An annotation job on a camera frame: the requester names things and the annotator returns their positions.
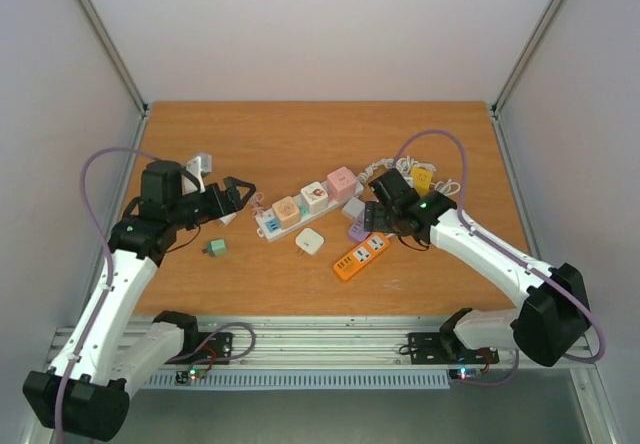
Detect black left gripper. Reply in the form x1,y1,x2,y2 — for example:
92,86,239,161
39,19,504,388
170,177,257,230

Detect white square charger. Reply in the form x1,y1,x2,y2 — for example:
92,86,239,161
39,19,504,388
342,197,365,221

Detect yellow cube socket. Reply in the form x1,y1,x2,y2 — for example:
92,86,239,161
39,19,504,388
409,167,433,196

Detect pink cube socket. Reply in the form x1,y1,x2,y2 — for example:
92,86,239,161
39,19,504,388
326,167,357,202

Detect white power strip pastel sockets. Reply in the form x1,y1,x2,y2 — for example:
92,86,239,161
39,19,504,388
254,181,364,242

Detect beige cube socket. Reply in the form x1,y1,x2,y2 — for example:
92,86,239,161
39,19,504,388
272,196,301,230

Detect white cube socket adapter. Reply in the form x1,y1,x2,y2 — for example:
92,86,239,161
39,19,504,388
300,182,329,214

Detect white charger with pink cable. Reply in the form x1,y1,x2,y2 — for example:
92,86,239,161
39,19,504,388
219,191,265,226

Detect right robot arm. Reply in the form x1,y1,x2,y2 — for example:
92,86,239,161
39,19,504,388
364,169,590,367

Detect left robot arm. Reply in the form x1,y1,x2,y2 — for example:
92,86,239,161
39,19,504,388
22,160,256,442

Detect orange power strip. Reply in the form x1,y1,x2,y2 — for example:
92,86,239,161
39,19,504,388
333,232,390,282

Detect purple power strip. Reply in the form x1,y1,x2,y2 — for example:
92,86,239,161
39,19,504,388
347,216,371,243

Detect green small charger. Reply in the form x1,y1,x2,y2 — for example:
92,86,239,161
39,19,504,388
202,239,228,257

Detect white flat charger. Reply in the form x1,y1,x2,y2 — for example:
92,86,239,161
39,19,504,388
295,228,325,256

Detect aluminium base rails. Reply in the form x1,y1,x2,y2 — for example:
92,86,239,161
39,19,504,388
44,313,596,371

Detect right small circuit board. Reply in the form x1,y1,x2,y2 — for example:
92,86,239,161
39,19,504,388
448,366,487,381

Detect small circuit board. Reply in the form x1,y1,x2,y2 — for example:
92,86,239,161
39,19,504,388
448,366,487,381
174,369,207,385

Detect left small circuit board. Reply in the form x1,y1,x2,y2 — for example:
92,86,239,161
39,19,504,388
174,369,207,385

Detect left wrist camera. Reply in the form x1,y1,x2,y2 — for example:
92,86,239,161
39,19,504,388
182,152,213,193

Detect white coiled power cable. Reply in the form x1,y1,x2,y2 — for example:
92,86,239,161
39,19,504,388
357,153,464,200

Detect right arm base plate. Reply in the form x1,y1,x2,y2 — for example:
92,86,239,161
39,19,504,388
398,332,500,365

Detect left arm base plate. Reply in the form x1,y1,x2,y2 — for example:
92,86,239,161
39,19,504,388
168,332,234,365

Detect grey slotted cable duct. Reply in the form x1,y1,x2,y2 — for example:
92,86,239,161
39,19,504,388
142,369,450,392

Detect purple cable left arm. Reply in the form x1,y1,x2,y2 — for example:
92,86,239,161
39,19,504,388
53,147,166,444

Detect aluminium frame post left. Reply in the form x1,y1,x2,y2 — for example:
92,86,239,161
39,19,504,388
75,0,148,116

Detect aluminium frame post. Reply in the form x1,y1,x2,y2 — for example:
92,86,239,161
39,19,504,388
75,0,148,116
489,0,567,119

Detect aluminium frame post right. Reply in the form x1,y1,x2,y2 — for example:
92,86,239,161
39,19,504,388
489,0,567,119

